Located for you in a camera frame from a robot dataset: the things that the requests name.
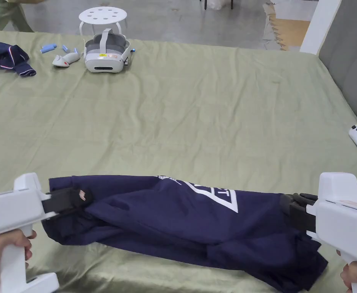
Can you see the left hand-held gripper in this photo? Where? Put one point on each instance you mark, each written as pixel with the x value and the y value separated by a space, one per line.
pixel 10 210

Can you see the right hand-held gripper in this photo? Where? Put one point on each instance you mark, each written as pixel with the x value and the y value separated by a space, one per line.
pixel 343 210

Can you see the dark blue printed shirt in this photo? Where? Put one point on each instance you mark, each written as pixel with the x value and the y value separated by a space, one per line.
pixel 172 219

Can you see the person's right hand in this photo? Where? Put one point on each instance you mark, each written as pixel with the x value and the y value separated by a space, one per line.
pixel 347 276

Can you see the bed with pale green sheet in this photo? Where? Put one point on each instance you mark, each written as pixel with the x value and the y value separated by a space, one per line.
pixel 178 122

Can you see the white VR headset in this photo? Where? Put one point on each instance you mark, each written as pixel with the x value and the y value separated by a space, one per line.
pixel 103 59

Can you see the grey padded headboard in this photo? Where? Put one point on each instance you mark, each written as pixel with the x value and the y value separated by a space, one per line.
pixel 349 61

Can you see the light blue cylinder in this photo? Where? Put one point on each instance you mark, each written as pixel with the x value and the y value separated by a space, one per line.
pixel 48 48

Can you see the dark blue garment with trim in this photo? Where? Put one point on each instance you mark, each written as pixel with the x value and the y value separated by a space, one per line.
pixel 1 56

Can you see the flat brown cardboard sheet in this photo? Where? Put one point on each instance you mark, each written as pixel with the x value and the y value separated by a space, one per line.
pixel 288 30

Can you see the white upright post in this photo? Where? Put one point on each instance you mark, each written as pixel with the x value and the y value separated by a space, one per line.
pixel 320 24

